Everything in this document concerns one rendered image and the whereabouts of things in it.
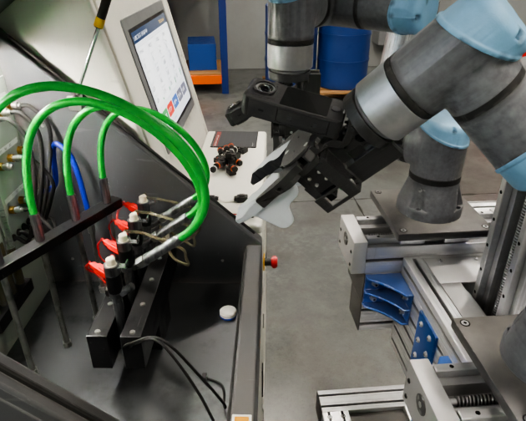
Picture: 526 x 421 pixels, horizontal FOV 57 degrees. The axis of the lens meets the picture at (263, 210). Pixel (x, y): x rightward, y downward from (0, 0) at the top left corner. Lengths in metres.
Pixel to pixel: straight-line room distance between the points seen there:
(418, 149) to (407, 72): 0.65
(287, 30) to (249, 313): 0.54
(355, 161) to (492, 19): 0.20
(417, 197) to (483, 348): 0.43
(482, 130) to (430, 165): 0.64
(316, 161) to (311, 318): 1.93
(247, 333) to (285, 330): 1.42
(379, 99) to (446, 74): 0.06
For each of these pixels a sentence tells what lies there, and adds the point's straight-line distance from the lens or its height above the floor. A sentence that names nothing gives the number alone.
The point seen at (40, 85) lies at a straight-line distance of 0.80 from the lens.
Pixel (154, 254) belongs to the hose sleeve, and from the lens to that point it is 0.86.
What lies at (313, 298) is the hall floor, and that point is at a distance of 2.56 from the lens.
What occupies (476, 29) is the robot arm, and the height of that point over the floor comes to 1.54.
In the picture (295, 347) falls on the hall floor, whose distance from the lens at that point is 2.29.
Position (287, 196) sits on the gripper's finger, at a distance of 0.58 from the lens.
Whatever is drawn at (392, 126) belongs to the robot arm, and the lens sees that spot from 0.51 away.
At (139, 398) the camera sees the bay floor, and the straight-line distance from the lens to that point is 1.04.
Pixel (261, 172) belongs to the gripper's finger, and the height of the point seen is 1.33.
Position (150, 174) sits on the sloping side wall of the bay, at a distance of 1.15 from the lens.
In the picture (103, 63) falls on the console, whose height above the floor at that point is 1.38.
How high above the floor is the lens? 1.60
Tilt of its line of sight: 29 degrees down
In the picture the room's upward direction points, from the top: straight up
